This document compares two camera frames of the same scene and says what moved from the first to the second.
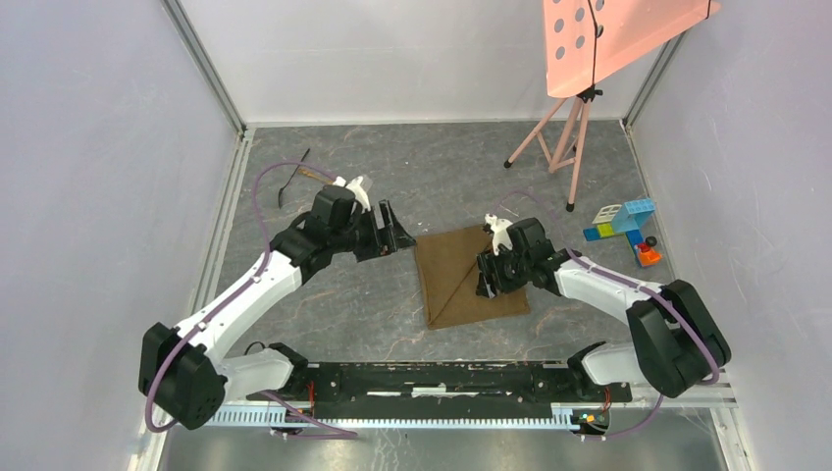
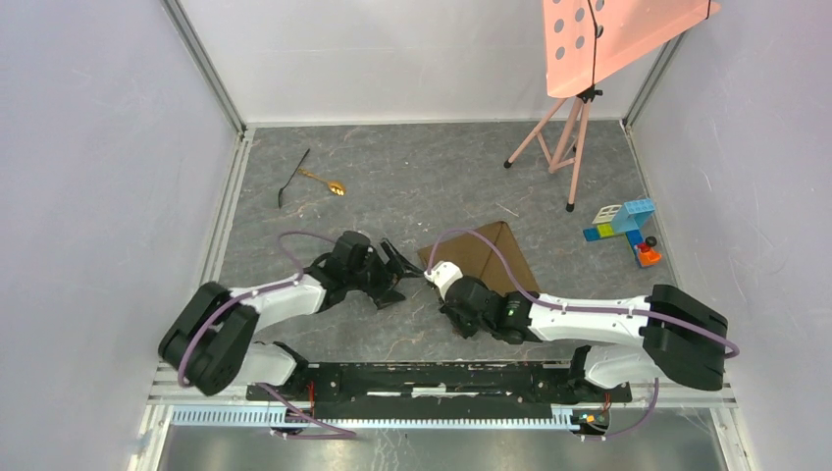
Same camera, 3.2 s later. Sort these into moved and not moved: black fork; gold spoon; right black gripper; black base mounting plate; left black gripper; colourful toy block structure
Moved: right black gripper; left black gripper
Not moved: black fork; black base mounting plate; colourful toy block structure; gold spoon
